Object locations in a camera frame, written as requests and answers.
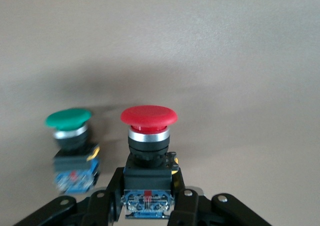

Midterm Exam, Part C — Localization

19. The brown table mat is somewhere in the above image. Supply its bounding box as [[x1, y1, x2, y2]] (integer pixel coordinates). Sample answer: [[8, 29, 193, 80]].
[[0, 0, 320, 226]]

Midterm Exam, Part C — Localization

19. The red mushroom push button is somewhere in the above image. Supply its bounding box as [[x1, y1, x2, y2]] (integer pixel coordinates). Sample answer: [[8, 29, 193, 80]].
[[120, 105, 180, 221]]

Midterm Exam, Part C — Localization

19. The green mushroom push button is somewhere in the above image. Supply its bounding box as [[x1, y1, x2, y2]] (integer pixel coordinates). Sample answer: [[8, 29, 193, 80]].
[[44, 107, 102, 196]]

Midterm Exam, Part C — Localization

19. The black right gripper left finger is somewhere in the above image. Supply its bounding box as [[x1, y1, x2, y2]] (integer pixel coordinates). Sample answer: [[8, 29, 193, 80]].
[[14, 167, 126, 226]]

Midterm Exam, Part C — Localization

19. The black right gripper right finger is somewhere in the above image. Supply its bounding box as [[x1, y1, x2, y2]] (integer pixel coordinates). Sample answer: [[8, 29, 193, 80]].
[[166, 167, 274, 226]]

